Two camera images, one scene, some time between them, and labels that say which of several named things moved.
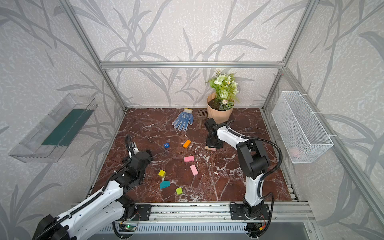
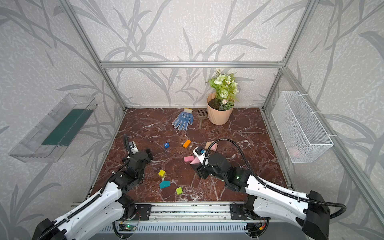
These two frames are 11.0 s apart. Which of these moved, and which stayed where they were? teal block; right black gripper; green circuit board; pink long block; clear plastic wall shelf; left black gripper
Moved: pink long block; right black gripper
Stayed: teal block; green circuit board; left black gripper; clear plastic wall shelf
